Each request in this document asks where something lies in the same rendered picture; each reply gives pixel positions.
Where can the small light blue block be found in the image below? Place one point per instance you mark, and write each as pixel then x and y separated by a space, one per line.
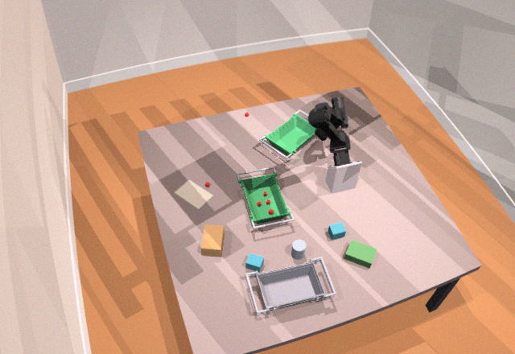
pixel 336 231
pixel 254 262

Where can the grey cylinder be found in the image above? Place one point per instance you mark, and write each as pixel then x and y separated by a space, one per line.
pixel 298 249

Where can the green plastic tray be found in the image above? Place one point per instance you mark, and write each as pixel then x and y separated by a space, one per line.
pixel 254 188

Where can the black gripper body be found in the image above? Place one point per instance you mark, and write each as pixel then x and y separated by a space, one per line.
pixel 321 135

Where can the green rectangular block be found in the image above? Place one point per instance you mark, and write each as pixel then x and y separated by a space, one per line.
pixel 361 254

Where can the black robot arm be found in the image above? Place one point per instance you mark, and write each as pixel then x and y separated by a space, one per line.
pixel 324 116

